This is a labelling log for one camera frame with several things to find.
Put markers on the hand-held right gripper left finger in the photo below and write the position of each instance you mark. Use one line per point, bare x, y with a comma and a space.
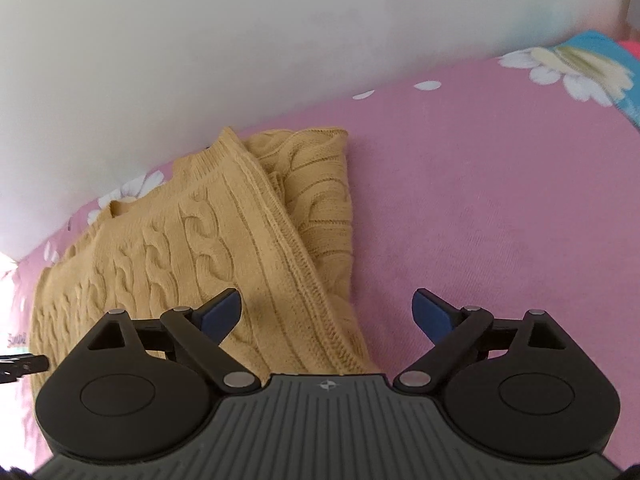
222, 312

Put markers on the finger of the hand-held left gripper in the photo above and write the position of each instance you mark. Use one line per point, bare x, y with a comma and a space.
27, 364

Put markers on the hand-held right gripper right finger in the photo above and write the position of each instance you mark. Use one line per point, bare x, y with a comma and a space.
429, 312

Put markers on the pink floral bed sheet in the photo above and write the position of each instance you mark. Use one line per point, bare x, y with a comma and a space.
475, 200

